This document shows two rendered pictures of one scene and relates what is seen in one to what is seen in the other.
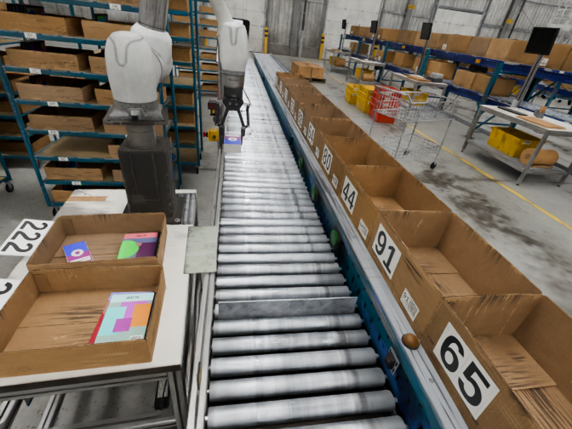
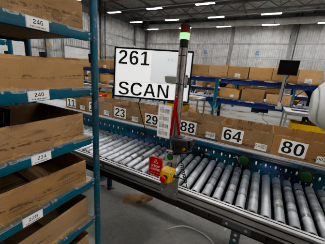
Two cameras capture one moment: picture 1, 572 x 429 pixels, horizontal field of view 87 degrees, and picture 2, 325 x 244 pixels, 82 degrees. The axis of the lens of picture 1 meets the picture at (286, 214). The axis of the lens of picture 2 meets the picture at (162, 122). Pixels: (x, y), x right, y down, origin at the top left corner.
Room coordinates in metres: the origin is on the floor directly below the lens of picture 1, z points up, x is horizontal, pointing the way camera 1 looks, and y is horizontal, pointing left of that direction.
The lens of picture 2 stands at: (1.48, 1.38, 1.42)
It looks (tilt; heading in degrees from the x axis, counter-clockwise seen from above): 15 degrees down; 309
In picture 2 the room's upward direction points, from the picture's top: 4 degrees clockwise
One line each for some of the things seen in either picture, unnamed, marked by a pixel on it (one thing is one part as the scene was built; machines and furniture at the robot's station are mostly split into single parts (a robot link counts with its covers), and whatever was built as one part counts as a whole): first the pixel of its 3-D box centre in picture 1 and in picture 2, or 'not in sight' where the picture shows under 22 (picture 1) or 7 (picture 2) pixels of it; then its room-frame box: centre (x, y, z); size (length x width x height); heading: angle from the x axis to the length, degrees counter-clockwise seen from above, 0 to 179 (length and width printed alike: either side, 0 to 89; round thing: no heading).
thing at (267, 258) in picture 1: (277, 259); not in sight; (0.97, 0.01, 0.72); 0.52 x 0.05 x 0.05; 102
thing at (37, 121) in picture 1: (70, 117); not in sight; (2.20, 1.70, 0.79); 0.40 x 0.30 x 0.10; 103
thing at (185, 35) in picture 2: not in sight; (184, 33); (2.08, 0.52, 1.62); 0.05 x 0.05 x 0.06
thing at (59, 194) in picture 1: (87, 187); not in sight; (2.20, 1.71, 0.19); 0.40 x 0.30 x 0.10; 100
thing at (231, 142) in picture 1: (232, 142); not in sight; (1.25, 0.27, 1.10); 0.13 x 0.07 x 0.04; 12
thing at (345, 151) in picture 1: (356, 165); (300, 144); (1.52, -0.34, 0.96); 0.39 x 0.29 x 0.17; 12
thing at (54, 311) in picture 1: (87, 313); not in sight; (0.55, 0.53, 0.80); 0.38 x 0.28 x 0.10; 104
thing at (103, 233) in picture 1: (108, 245); not in sight; (0.84, 0.64, 0.80); 0.38 x 0.28 x 0.10; 107
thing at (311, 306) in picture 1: (288, 308); not in sight; (0.69, -0.05, 0.76); 0.46 x 0.01 x 0.09; 102
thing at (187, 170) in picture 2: (259, 153); (188, 170); (2.12, 0.25, 0.72); 0.52 x 0.05 x 0.05; 102
